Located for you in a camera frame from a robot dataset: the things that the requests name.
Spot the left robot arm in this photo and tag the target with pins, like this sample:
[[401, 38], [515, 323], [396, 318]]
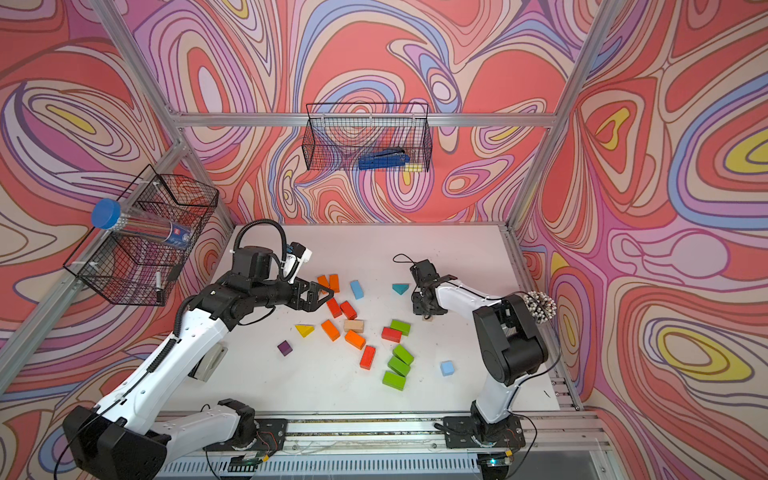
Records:
[[121, 438]]

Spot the green block upper row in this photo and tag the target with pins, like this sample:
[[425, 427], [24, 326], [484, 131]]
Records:
[[403, 354]]

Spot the teal triangle block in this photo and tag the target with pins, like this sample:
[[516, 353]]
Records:
[[400, 288]]

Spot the red block front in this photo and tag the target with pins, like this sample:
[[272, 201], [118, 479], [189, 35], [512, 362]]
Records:
[[367, 358]]

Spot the wire basket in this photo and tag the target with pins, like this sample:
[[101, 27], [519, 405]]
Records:
[[121, 268], [338, 133]]

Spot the cup of pencils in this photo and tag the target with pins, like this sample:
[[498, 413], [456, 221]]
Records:
[[541, 306]]

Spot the grey stapler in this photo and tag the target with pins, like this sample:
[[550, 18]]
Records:
[[206, 366]]

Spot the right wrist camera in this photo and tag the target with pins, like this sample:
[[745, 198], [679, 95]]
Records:
[[426, 276]]

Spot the green block lower row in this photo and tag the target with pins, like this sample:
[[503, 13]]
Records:
[[394, 380]]

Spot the yellow triangle block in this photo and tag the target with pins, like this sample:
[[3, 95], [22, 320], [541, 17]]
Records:
[[304, 330]]

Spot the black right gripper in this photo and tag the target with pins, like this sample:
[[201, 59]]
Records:
[[419, 310]]

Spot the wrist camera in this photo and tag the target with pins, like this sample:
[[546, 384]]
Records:
[[426, 276], [296, 256]]

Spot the red block small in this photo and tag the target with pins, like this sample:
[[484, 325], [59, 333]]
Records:
[[390, 334]]

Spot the red block left pair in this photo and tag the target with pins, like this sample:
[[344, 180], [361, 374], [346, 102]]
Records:
[[334, 308]]

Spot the light blue long block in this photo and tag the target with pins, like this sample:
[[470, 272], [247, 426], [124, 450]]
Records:
[[357, 289]]

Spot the left wire basket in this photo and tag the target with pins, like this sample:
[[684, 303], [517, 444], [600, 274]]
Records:
[[121, 268]]

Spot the red block right pair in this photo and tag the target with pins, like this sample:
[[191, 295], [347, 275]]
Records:
[[348, 310]]

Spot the blue tool in basket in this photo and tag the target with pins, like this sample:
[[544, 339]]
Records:
[[384, 159]]

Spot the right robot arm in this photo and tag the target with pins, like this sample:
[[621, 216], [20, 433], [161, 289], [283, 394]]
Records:
[[512, 350]]

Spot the rear wire basket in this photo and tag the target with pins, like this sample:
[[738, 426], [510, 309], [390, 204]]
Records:
[[338, 133]]

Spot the green block middle row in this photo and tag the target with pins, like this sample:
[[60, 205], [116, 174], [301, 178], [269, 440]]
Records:
[[399, 366]]

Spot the clear bottle blue cap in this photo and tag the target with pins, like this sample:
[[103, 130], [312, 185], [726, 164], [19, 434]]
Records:
[[110, 215]]

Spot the green block row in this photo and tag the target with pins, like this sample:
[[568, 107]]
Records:
[[399, 366], [394, 380], [403, 354]]

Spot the green block top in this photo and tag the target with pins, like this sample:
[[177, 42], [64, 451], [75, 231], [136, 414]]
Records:
[[403, 327]]

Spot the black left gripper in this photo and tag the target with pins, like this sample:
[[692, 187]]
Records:
[[310, 304]]

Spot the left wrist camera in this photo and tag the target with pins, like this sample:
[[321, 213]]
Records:
[[296, 256]]

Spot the purple cube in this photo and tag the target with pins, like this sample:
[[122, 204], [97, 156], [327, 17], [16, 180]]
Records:
[[285, 348]]

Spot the red block pair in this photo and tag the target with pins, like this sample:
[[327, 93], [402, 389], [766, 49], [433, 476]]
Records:
[[348, 310], [334, 308]]

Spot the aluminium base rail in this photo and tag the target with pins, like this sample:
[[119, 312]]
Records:
[[423, 445]]

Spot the light blue cube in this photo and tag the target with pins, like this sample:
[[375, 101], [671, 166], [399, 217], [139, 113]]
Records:
[[447, 368]]

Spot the marker in left basket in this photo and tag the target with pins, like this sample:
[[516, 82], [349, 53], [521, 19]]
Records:
[[159, 292]]

